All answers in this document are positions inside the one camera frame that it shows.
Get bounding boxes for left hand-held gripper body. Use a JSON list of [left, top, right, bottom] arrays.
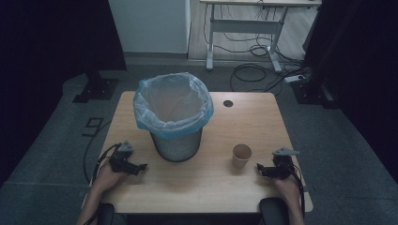
[[108, 140, 141, 176]]

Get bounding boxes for black stand base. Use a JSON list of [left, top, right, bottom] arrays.
[[290, 78, 342, 110], [71, 70, 120, 104]]

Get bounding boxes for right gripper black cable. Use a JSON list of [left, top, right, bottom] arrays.
[[288, 163, 308, 218]]

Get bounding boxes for grey frame background desk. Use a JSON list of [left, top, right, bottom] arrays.
[[199, 0, 323, 74]]

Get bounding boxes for white power strip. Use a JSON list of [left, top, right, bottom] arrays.
[[283, 74, 306, 84]]

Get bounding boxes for person's right hand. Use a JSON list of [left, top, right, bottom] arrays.
[[273, 174, 302, 204]]

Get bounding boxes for dark curtain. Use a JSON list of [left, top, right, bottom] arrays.
[[0, 0, 128, 188], [302, 0, 398, 186]]

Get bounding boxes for hanging black desk cables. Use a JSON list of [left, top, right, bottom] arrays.
[[203, 4, 283, 58]]

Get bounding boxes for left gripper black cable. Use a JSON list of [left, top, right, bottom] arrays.
[[91, 142, 122, 185]]

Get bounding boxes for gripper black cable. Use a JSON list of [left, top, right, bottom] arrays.
[[288, 163, 308, 218], [91, 142, 122, 185]]

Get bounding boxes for white cabinet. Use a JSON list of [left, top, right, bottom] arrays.
[[107, 0, 192, 55]]

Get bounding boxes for thin black floor cable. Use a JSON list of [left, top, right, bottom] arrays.
[[82, 119, 113, 184]]

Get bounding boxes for person's left hand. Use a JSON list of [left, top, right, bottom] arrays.
[[93, 159, 129, 193]]

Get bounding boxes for blue plastic bin bag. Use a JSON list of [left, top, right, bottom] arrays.
[[132, 71, 215, 141]]

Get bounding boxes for brown paper cup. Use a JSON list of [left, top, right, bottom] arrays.
[[231, 143, 253, 170]]

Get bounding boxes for black mesh trash bin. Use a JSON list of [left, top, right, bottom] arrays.
[[149, 127, 204, 163]]

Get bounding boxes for black chair armrest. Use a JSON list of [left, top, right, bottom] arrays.
[[258, 197, 291, 225], [96, 202, 115, 225]]

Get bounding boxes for coiled black floor cable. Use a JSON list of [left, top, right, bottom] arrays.
[[229, 63, 284, 94]]

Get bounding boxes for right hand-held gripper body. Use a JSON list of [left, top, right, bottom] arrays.
[[265, 147, 300, 181]]

